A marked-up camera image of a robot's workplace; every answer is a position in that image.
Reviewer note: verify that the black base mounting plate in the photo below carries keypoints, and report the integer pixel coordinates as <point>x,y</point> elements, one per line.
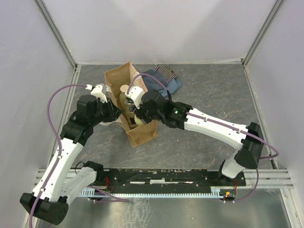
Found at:
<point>161,181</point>

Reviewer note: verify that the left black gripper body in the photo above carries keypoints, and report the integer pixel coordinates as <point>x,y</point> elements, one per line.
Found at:
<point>105,112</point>

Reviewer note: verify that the light blue folded cloth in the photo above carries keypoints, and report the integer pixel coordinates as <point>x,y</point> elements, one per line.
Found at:
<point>172,87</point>

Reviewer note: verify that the yellow bottle white cap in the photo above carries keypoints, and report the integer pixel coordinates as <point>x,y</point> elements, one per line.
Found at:
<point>138,122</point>

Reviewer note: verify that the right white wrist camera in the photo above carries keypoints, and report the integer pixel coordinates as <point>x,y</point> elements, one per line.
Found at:
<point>134,96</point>

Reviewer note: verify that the dark blue folded cloth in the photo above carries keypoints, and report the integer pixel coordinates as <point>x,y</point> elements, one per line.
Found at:
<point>154,81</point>

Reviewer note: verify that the brown canvas bag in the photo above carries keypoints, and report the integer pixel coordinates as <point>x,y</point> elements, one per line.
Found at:
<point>116,78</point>

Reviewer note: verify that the striped folded cloth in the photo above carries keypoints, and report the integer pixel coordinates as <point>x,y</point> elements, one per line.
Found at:
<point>166,72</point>

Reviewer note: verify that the green bottle with pump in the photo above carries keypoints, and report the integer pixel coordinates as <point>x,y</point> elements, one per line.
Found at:
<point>122,97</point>

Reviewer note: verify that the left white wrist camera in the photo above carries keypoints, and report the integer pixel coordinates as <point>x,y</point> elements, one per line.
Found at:
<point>100,91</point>

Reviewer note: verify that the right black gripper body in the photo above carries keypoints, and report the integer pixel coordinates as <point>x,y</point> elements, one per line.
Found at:
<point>145,115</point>

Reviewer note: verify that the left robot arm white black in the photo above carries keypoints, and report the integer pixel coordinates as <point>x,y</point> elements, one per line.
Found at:
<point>50,199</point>

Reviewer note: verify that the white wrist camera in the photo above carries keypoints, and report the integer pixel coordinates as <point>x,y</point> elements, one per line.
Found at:
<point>100,91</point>
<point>134,96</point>

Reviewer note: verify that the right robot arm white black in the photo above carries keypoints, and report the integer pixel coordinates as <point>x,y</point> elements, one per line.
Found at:
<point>245,139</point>

